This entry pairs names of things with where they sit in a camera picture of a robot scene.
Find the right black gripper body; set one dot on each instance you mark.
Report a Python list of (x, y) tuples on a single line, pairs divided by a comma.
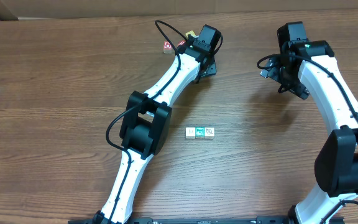
[(295, 89)]

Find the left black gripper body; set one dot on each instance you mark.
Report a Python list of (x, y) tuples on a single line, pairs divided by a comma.
[(210, 68)]

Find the red letter wooden block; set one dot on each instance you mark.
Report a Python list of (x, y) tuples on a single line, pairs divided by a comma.
[(180, 43)]

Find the white leaf wooden block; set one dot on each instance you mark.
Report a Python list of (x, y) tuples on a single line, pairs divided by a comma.
[(209, 133)]

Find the green picture wooden block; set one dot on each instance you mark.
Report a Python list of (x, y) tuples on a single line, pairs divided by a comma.
[(200, 132)]

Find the white swirl wooden block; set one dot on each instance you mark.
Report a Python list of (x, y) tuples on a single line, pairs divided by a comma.
[(190, 132)]

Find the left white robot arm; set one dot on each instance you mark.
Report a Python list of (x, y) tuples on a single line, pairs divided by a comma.
[(141, 130)]

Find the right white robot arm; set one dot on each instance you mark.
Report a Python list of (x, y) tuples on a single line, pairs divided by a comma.
[(309, 68)]

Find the yellow top wooden block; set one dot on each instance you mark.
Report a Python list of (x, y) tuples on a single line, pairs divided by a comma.
[(190, 34)]

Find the red circle wooden block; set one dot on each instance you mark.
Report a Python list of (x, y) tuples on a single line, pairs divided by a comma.
[(167, 48)]

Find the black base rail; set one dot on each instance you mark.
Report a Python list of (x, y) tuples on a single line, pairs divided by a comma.
[(257, 220)]

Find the cardboard box wall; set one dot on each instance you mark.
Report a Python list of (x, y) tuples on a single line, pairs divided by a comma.
[(56, 9)]

